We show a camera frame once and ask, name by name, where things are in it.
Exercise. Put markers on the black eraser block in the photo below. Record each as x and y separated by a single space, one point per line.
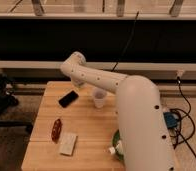
68 99

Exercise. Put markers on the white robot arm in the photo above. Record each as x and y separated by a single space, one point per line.
145 138

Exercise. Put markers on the green round plate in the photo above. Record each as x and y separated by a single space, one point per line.
115 139

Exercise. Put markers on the red oblong snack packet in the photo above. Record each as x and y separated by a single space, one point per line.
56 130

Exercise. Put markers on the white plastic bottle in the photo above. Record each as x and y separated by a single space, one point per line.
120 147

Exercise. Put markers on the blue power adapter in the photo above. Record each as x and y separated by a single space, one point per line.
170 120

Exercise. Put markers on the black office chair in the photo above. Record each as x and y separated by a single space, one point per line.
8 100

